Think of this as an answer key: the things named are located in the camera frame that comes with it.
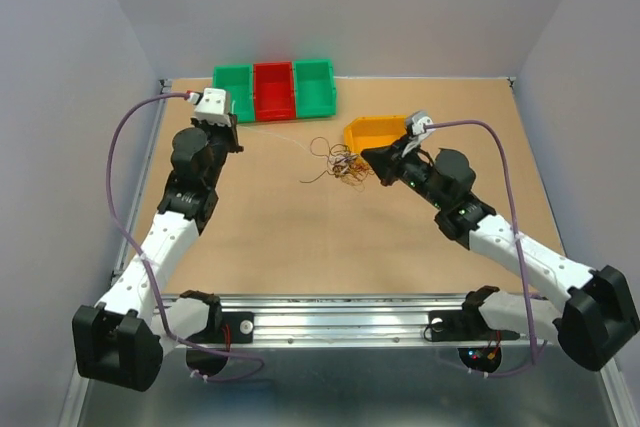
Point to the red bin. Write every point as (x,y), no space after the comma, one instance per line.
(274,96)

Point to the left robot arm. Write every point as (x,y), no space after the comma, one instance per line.
(123,339)

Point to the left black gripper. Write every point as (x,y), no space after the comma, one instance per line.
(230,132)

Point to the green bin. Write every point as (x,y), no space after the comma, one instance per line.
(238,81)
(315,88)

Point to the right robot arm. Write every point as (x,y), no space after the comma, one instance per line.
(590,313)

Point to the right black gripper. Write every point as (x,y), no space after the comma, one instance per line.
(387,161)

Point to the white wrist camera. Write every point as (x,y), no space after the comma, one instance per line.
(418,128)
(214,107)

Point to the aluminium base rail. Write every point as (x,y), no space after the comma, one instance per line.
(349,321)

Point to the left green bin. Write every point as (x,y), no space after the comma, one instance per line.
(238,81)

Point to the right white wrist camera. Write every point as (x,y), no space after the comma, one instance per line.
(418,128)

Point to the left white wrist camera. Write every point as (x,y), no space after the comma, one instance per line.
(214,107)

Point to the yellow bin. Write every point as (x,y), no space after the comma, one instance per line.
(373,131)

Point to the right green bin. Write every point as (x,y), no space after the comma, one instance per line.
(315,88)

